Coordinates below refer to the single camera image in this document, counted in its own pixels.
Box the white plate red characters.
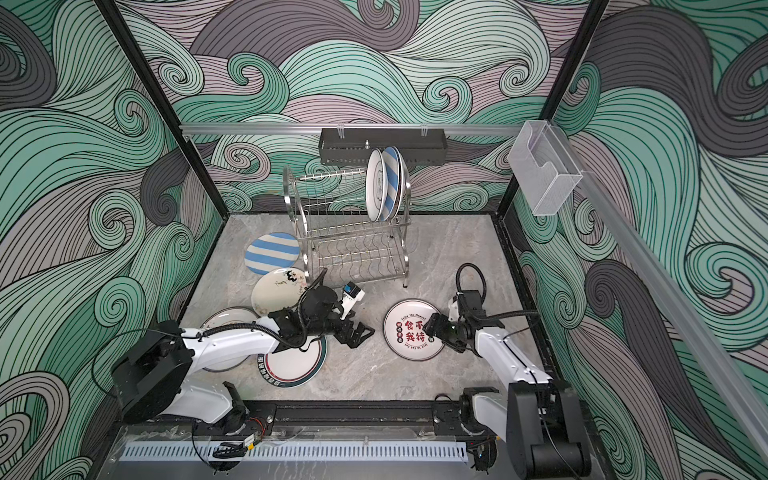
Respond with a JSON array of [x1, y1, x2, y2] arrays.
[[382, 299, 444, 362]]

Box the green rimmed white plate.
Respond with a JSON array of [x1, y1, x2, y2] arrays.
[[257, 337, 328, 388]]

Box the orange sun plate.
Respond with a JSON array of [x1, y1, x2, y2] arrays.
[[200, 307, 258, 373]]

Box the white plate cloud emblem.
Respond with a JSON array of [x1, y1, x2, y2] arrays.
[[366, 150, 386, 222]]

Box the blue striped plate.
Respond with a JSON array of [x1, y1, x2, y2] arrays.
[[382, 146, 404, 220], [244, 232, 301, 275]]

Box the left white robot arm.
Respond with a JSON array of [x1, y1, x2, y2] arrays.
[[111, 285, 375, 434]]

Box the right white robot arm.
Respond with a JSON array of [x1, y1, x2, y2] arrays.
[[424, 290, 592, 479]]

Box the white plate black squiggle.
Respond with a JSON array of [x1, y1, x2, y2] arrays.
[[251, 268, 307, 316]]

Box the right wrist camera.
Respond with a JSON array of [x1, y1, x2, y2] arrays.
[[448, 294, 461, 324]]

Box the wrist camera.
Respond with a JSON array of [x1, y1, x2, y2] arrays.
[[448, 294, 461, 324], [341, 282, 365, 319]]

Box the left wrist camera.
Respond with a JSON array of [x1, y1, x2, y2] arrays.
[[341, 282, 365, 319]]

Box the steel wire dish rack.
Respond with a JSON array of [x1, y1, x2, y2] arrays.
[[283, 166, 411, 287]]

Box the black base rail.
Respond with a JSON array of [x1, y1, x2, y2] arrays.
[[113, 398, 592, 428]]

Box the white slotted cable duct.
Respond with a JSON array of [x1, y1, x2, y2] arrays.
[[119, 441, 468, 463]]

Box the black perforated wall shelf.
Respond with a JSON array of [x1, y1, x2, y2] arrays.
[[318, 129, 448, 167]]

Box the clear acrylic wall box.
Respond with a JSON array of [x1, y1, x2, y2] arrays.
[[507, 120, 583, 216]]

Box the aluminium wall rail back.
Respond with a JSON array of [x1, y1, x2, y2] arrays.
[[179, 122, 522, 137]]

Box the aluminium wall rail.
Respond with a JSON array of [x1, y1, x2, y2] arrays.
[[179, 122, 522, 137], [551, 125, 767, 460]]

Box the aluminium wall rail right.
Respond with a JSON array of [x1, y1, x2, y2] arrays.
[[551, 125, 767, 460]]

